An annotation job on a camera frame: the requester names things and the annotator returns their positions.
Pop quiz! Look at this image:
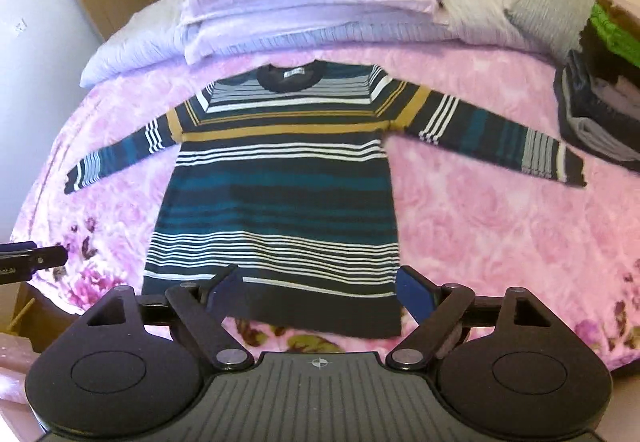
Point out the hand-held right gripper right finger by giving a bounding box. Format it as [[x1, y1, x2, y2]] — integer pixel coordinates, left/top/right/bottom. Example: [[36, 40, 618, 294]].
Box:
[[387, 267, 553, 371]]

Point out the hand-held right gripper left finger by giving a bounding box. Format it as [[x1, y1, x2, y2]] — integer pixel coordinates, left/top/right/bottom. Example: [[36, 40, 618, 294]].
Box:
[[87, 265, 253, 371]]

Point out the striped knit sweater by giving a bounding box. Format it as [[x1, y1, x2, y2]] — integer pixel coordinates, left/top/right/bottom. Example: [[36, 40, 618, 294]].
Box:
[[64, 62, 588, 339]]

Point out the pink floral blanket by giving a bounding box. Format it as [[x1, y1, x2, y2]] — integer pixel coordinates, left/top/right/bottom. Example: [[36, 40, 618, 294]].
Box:
[[10, 42, 640, 373]]

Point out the grey striped quilt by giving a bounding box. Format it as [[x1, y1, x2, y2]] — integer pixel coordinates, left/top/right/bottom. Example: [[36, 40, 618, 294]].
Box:
[[80, 0, 566, 88]]

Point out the stack of folded dark clothes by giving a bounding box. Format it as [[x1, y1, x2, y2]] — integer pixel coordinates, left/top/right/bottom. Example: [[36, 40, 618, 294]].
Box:
[[552, 49, 640, 167]]

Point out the grey ribbed cushion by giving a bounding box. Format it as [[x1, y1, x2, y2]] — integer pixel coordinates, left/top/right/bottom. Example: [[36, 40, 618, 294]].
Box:
[[505, 0, 601, 65]]

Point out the green folded garment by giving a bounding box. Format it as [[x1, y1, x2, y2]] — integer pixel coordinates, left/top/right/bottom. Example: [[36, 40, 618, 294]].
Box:
[[587, 3, 640, 68]]

